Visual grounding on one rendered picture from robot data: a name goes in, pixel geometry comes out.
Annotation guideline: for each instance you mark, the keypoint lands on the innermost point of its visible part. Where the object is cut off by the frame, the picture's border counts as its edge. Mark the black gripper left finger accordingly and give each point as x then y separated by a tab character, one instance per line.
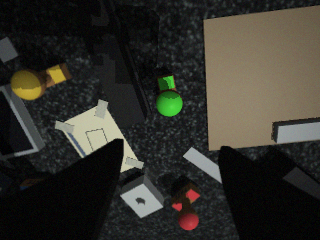
69	205

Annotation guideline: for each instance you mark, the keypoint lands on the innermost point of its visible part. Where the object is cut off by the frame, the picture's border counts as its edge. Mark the beige paper card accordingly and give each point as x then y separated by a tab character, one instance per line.
93	129

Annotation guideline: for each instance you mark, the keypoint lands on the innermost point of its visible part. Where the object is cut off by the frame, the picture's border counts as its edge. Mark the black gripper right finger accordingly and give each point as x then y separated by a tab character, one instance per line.
263	205

